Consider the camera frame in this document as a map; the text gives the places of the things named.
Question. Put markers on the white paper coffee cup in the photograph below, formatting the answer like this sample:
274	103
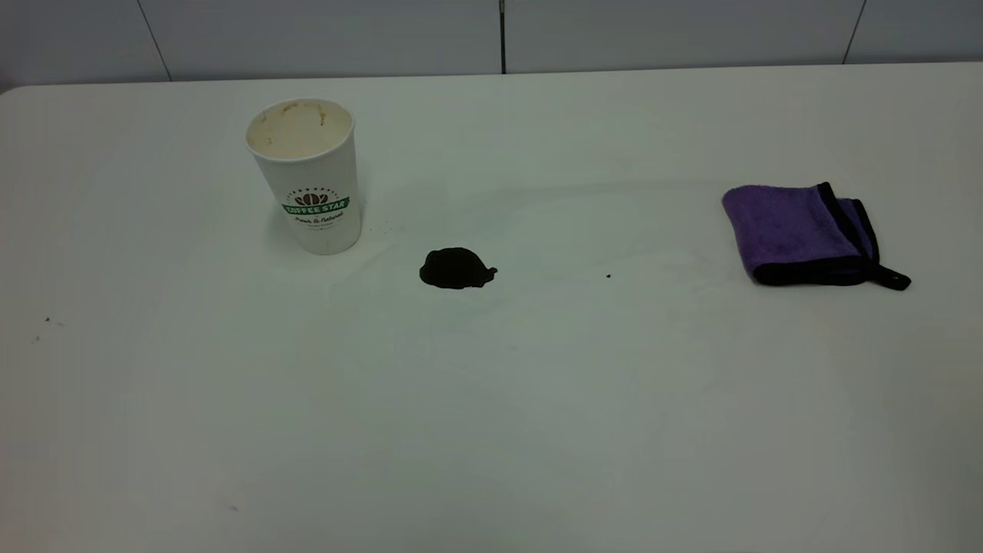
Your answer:
315	192

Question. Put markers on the purple cloth with black trim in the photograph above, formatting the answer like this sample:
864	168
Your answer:
783	226

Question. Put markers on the dark coffee spill puddle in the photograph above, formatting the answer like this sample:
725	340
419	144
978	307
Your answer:
457	269

